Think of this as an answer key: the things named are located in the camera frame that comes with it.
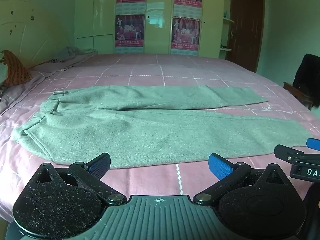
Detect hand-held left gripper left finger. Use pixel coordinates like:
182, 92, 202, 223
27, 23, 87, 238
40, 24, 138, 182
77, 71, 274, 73
37, 152, 128, 205

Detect white bed headboard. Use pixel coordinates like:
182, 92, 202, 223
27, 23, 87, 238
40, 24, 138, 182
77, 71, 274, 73
0, 0, 75, 70

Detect corner wall shelves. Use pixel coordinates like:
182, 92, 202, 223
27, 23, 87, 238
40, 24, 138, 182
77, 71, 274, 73
220, 0, 237, 53

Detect bed with pink checked sheet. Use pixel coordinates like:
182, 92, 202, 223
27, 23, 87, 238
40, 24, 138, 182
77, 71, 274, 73
0, 53, 320, 223

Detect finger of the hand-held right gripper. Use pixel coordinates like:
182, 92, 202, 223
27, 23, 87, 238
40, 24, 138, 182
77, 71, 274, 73
274, 144, 320, 166
306, 138, 320, 152

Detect brown wooden door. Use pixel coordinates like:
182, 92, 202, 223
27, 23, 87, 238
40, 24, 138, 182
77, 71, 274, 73
226, 0, 265, 73

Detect grey-green pants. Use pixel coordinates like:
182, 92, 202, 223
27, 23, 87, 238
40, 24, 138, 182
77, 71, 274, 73
11, 85, 316, 169

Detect lilac blanket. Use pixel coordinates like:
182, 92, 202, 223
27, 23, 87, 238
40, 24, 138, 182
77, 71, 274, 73
0, 52, 98, 117

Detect pale green wardrobe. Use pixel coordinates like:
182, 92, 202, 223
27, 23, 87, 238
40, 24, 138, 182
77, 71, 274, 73
74, 0, 232, 60

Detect wooden chair with dark clothing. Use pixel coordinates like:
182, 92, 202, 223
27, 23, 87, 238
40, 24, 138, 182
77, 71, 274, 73
283, 54, 320, 111

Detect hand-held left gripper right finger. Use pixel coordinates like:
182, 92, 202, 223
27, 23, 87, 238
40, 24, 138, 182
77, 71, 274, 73
193, 153, 287, 205

